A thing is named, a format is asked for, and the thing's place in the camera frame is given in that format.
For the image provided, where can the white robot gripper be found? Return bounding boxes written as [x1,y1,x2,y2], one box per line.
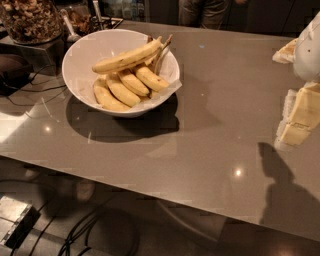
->
[272,12,320,151]

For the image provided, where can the yellow banana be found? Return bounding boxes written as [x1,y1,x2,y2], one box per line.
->
[118,69,149,96]
[106,73,140,107]
[92,36,162,74]
[134,64,169,92]
[93,77,129,112]

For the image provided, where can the white ceramic bowl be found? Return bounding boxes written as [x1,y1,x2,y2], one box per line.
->
[62,29,182,118]

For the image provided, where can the person in grey trousers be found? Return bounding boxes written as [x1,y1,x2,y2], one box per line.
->
[178,0,248,30]

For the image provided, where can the grey stand under jar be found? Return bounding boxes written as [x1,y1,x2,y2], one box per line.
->
[0,36,65,76]

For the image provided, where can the glass jar of nuts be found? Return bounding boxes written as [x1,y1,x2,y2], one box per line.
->
[0,0,63,45]

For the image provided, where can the dark round object at left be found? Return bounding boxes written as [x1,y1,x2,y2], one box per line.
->
[0,54,34,96]

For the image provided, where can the grey metal box on floor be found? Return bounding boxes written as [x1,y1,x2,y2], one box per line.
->
[0,196,38,249]

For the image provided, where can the metal scoop with white handle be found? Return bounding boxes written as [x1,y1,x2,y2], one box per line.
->
[60,9,81,43]

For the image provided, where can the thin black cable on table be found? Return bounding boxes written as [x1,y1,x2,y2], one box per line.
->
[0,63,69,108]

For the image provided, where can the black cables on floor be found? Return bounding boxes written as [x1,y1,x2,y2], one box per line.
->
[9,196,141,256]

